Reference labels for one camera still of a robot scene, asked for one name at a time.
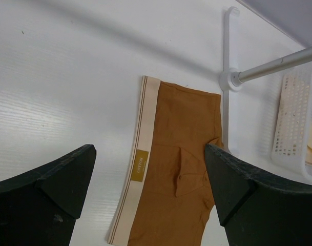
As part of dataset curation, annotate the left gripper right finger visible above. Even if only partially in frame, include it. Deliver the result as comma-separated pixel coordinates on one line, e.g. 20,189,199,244
204,144,312,245

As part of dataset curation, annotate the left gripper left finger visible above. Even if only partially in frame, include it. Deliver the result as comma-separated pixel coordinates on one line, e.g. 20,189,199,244
0,145,96,245

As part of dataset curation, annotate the brown cotton underwear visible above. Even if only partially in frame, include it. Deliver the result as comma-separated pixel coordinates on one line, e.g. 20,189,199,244
108,76,222,245

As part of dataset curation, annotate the white plastic basket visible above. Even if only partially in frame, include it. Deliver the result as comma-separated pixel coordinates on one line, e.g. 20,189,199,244
271,62,312,183

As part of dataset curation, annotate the white clothes rack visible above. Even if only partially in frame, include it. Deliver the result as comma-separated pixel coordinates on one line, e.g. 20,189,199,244
219,6,312,155

